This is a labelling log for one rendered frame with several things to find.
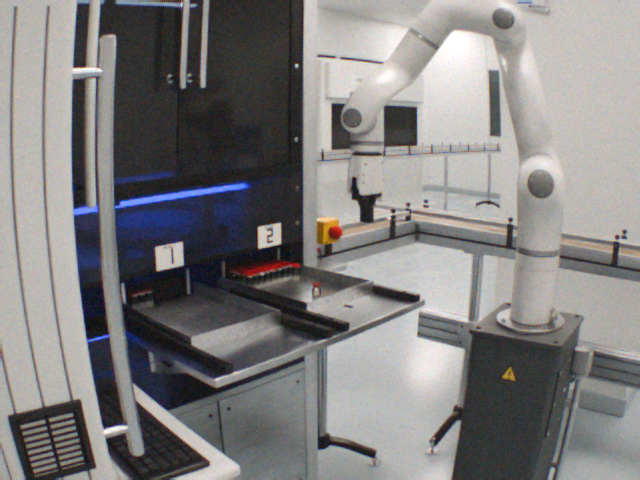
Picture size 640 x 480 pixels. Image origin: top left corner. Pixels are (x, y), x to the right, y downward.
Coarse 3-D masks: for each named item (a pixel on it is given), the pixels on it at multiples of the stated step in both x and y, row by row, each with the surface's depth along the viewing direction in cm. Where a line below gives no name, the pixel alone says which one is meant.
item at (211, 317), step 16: (208, 288) 159; (160, 304) 153; (176, 304) 154; (192, 304) 154; (208, 304) 155; (224, 304) 155; (240, 304) 150; (256, 304) 146; (144, 320) 135; (160, 320) 141; (176, 320) 142; (192, 320) 142; (208, 320) 142; (224, 320) 143; (240, 320) 143; (256, 320) 136; (272, 320) 139; (176, 336) 126; (192, 336) 122; (208, 336) 126; (224, 336) 129; (240, 336) 133
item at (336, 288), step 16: (304, 272) 182; (320, 272) 178; (336, 272) 174; (224, 288) 167; (240, 288) 162; (256, 288) 158; (272, 288) 170; (288, 288) 170; (304, 288) 170; (336, 288) 170; (352, 288) 159; (368, 288) 164; (288, 304) 151; (304, 304) 147; (320, 304) 150; (336, 304) 155
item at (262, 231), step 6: (258, 228) 167; (264, 228) 169; (276, 228) 172; (258, 234) 168; (264, 234) 169; (270, 234) 171; (276, 234) 173; (258, 240) 168; (264, 240) 170; (270, 240) 171; (276, 240) 173; (258, 246) 168; (264, 246) 170
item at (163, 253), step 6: (162, 246) 144; (168, 246) 146; (174, 246) 147; (180, 246) 149; (156, 252) 143; (162, 252) 145; (168, 252) 146; (174, 252) 147; (180, 252) 149; (156, 258) 144; (162, 258) 145; (168, 258) 146; (174, 258) 148; (180, 258) 149; (156, 264) 144; (162, 264) 145; (168, 264) 147; (174, 264) 148; (180, 264) 149
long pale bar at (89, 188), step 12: (96, 0) 111; (96, 12) 111; (96, 24) 112; (96, 36) 113; (96, 48) 114; (96, 60) 115; (84, 120) 117; (84, 132) 117; (84, 144) 118; (84, 156) 118
